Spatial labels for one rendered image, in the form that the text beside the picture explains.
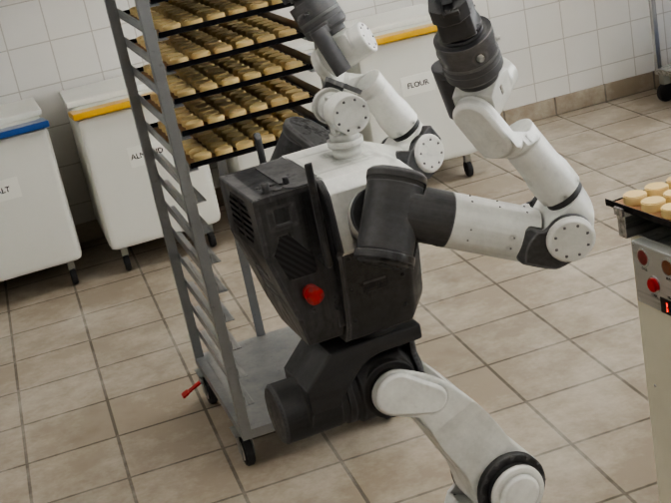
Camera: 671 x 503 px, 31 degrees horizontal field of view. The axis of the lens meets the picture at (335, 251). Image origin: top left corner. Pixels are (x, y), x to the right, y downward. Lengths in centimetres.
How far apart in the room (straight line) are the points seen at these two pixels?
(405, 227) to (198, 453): 211
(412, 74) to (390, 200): 380
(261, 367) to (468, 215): 215
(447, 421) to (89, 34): 402
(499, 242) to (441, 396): 41
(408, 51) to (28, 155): 176
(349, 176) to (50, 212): 354
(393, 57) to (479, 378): 209
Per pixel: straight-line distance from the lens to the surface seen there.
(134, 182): 543
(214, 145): 344
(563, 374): 391
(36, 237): 546
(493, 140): 184
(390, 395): 217
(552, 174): 190
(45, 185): 541
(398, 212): 187
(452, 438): 231
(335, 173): 201
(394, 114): 242
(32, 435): 430
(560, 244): 192
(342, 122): 203
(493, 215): 191
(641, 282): 263
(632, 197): 262
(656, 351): 274
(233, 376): 352
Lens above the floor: 181
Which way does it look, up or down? 20 degrees down
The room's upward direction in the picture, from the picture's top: 11 degrees counter-clockwise
